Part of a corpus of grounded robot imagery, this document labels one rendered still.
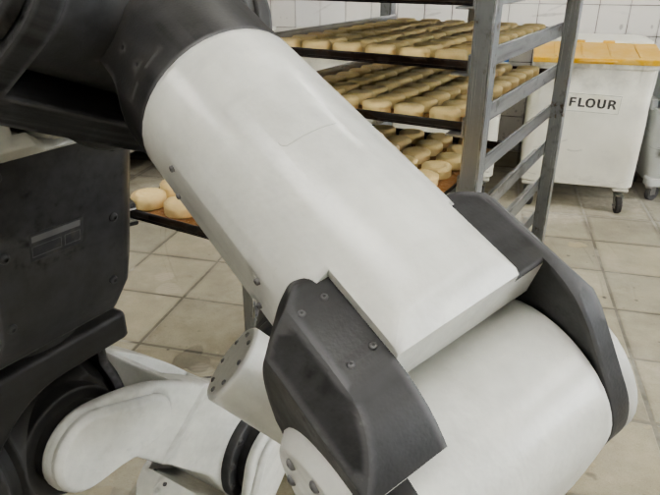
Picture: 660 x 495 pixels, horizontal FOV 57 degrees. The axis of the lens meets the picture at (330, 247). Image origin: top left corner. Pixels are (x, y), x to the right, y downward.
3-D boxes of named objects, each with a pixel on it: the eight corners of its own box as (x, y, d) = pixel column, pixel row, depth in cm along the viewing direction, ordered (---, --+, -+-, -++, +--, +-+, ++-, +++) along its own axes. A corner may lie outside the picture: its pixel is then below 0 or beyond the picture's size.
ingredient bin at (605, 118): (513, 206, 300) (534, 44, 268) (516, 169, 355) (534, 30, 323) (631, 219, 286) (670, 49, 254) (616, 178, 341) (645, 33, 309)
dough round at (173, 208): (157, 215, 86) (155, 202, 85) (181, 204, 90) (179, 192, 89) (184, 222, 84) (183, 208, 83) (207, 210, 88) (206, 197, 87)
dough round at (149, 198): (174, 205, 90) (172, 192, 89) (143, 214, 86) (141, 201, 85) (155, 196, 93) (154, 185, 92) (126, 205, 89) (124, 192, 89)
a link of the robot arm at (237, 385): (308, 399, 59) (301, 491, 48) (217, 339, 56) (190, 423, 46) (386, 323, 55) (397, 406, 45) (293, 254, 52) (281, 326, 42)
